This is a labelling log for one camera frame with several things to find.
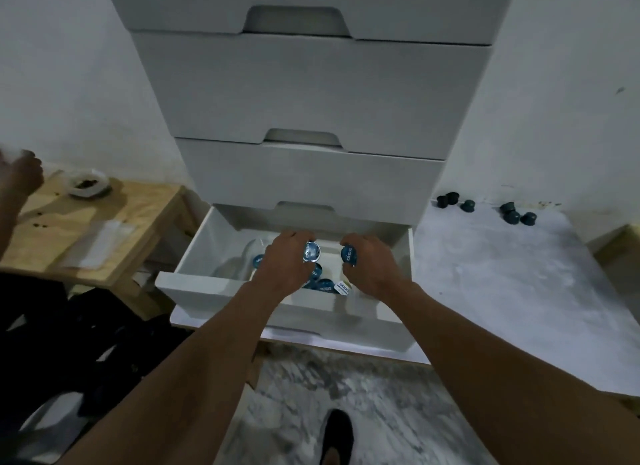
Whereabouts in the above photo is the person's right hand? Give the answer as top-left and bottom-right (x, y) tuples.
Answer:
(339, 233), (416, 300)

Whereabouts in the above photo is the person's left hand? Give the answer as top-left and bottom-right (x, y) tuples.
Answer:
(252, 229), (319, 300)

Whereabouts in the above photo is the row of lidded capsules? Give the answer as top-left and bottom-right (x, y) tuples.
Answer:
(249, 252), (352, 297)

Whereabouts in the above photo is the cluster of dark teal capsules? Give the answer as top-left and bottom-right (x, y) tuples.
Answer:
(435, 191), (539, 227)

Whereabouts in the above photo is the person's right forearm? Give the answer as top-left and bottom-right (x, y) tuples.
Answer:
(387, 284), (640, 465)

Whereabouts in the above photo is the person's left forearm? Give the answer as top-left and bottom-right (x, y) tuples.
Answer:
(57, 282), (286, 465)

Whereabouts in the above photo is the person's black right shoe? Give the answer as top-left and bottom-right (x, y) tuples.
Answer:
(319, 408), (355, 465)

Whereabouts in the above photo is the white drawer cabinet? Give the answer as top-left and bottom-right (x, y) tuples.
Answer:
(102, 0), (519, 231)

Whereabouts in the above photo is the clear plastic tray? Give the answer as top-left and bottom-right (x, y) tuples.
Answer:
(212, 237), (351, 300)

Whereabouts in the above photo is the white marble table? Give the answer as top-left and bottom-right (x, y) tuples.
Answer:
(169, 199), (640, 400)

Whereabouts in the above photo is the brown wooden side table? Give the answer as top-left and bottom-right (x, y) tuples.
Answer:
(0, 172), (202, 322)

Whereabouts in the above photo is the white plastic sheet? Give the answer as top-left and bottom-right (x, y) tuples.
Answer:
(59, 219), (137, 272)

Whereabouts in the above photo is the grey round dish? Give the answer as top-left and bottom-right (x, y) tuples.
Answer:
(65, 167), (112, 200)

